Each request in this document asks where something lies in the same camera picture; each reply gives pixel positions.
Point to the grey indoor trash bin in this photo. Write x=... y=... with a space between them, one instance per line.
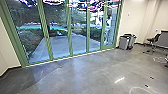
x=124 y=43

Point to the green hedge bush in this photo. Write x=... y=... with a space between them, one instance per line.
x=93 y=33

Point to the white garden statue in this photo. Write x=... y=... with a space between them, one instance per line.
x=108 y=30

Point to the dark tree trunk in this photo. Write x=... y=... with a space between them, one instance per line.
x=49 y=26

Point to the black swivel chair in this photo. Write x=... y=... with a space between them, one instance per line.
x=154 y=39

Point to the white wall switch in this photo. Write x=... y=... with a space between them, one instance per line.
x=156 y=29
x=128 y=14

